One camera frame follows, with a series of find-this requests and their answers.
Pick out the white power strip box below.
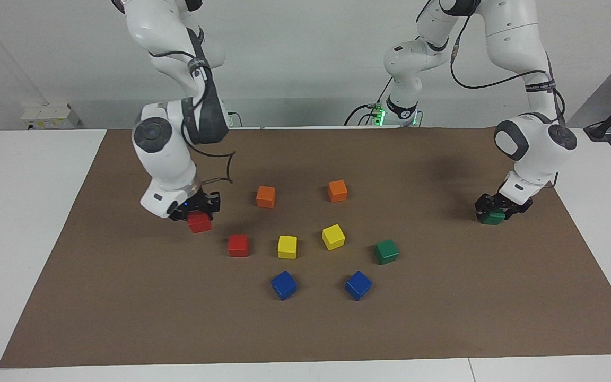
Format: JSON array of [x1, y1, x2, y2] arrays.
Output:
[[22, 103, 81, 131]]

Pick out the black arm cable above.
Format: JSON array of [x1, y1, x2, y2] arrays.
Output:
[[417, 0, 569, 189], [149, 50, 236, 186]]

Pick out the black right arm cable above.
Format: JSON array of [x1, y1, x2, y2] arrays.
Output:
[[149, 50, 236, 186]]

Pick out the yellow wooden cube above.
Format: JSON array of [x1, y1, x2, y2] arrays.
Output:
[[277, 235, 298, 260], [321, 224, 346, 251]]

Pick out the blue wooden cube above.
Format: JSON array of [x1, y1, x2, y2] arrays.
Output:
[[344, 271, 373, 301], [270, 271, 298, 301]]

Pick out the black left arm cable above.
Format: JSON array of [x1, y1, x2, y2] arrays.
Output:
[[417, 0, 569, 189]]

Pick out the red wooden cube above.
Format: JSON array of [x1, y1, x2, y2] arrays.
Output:
[[187, 211, 213, 234], [228, 234, 249, 258]]

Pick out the brown table mat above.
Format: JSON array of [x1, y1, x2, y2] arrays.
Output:
[[0, 127, 611, 368]]

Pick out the black left base cables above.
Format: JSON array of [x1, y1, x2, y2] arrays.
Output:
[[344, 79, 394, 126]]

